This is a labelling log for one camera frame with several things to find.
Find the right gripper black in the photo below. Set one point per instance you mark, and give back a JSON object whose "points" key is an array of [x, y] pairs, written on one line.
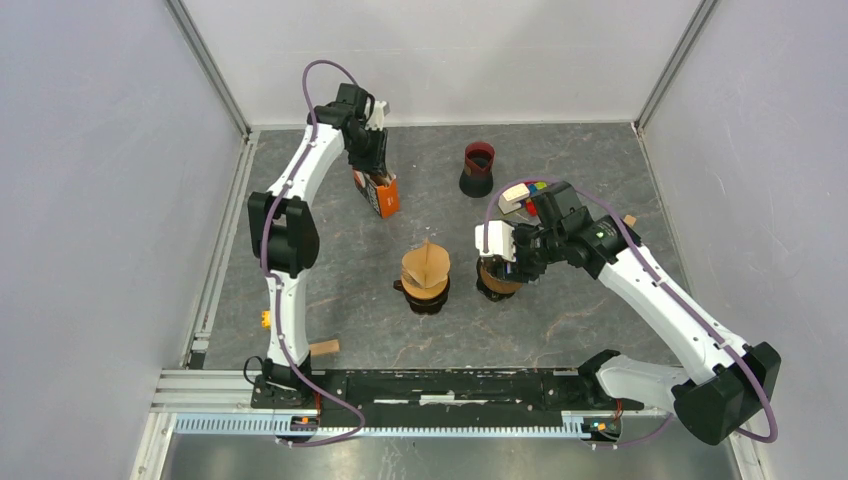
{"points": [[520, 264]]}

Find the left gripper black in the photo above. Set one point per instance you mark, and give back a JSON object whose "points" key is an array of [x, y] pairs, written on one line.
{"points": [[376, 162]]}

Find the orange coffee filter box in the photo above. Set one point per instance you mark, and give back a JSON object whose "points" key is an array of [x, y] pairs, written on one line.
{"points": [[380, 191]]}

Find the clear glass dripper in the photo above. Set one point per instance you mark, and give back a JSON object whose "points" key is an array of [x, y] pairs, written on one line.
{"points": [[424, 293]]}

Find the brown paper coffee filter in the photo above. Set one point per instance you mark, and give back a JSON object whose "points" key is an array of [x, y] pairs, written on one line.
{"points": [[426, 266]]}

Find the brown glass dripper cup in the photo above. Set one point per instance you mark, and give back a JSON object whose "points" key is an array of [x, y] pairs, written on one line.
{"points": [[429, 306]]}

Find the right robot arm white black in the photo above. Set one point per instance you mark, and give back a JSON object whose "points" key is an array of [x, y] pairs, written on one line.
{"points": [[722, 385]]}

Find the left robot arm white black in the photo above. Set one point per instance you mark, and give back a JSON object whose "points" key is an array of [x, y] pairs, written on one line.
{"points": [[284, 235]]}

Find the green glass dripper cup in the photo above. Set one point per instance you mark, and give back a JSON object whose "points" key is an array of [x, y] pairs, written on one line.
{"points": [[494, 296]]}

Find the colourful toy block stack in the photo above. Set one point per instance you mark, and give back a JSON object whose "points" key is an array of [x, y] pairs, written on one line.
{"points": [[518, 197]]}

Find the dark red black carafe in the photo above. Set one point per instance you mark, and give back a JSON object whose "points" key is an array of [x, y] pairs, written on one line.
{"points": [[476, 179]]}

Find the flat wooden block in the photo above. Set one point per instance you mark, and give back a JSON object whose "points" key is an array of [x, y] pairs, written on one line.
{"points": [[324, 348]]}

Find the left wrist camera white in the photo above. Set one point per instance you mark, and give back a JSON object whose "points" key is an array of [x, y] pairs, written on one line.
{"points": [[376, 115]]}

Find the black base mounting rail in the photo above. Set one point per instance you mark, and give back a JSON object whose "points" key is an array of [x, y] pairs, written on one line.
{"points": [[440, 399]]}

